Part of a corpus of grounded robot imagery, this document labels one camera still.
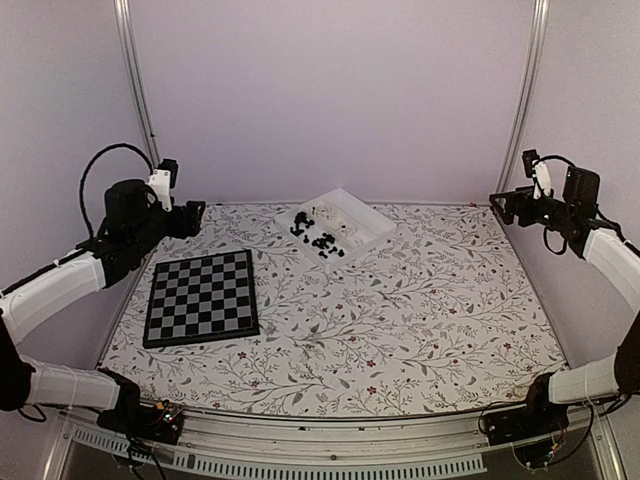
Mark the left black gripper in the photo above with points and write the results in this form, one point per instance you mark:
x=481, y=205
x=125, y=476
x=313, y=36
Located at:
x=193, y=219

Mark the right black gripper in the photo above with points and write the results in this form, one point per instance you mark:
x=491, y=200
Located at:
x=523, y=196

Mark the black white chessboard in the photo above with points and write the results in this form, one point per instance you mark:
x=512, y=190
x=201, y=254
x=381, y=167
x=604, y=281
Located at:
x=202, y=299

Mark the white plastic tray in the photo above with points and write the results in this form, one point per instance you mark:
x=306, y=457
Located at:
x=335, y=229

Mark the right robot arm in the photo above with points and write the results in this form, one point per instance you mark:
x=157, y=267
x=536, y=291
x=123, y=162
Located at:
x=598, y=242

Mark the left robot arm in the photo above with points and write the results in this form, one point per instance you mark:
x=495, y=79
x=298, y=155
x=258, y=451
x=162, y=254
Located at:
x=28, y=303

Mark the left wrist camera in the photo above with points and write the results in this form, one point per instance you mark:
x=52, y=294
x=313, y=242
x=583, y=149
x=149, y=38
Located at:
x=163, y=180

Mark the right aluminium frame post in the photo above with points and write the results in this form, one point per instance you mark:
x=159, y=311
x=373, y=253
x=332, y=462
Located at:
x=532, y=64

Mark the aluminium frame post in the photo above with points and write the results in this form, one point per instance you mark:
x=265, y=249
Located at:
x=532, y=64
x=125, y=30

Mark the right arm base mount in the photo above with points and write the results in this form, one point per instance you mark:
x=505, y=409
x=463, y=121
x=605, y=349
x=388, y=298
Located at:
x=543, y=430

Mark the left aluminium frame post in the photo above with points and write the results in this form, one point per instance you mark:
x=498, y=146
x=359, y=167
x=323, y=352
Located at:
x=125, y=30

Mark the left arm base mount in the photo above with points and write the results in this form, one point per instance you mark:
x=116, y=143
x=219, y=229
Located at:
x=161, y=422

